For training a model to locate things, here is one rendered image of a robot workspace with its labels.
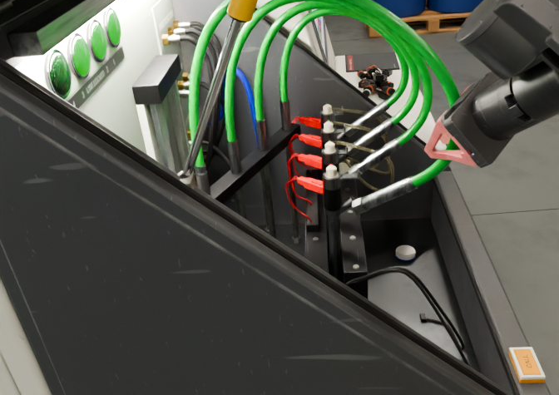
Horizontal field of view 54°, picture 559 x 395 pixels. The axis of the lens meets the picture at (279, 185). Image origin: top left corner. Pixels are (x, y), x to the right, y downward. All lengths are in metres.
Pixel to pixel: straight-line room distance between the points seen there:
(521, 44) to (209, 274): 0.34
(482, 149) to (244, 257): 0.27
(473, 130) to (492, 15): 0.13
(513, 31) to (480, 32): 0.03
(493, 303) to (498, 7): 0.51
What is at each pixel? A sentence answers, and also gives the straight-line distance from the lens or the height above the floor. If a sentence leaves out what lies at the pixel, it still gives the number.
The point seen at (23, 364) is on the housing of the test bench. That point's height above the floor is 1.12.
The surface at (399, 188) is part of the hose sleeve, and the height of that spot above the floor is 1.18.
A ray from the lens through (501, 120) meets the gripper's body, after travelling 0.60.
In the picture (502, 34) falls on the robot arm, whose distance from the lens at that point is 0.53.
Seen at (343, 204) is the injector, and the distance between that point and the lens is 0.87.
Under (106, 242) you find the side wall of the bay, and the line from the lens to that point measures 0.52.
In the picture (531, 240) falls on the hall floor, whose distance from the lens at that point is 2.71.
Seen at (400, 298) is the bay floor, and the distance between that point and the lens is 1.08.
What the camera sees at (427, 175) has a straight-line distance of 0.70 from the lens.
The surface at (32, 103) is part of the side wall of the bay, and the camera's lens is 0.48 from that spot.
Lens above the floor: 1.55
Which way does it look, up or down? 31 degrees down
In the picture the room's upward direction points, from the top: 6 degrees counter-clockwise
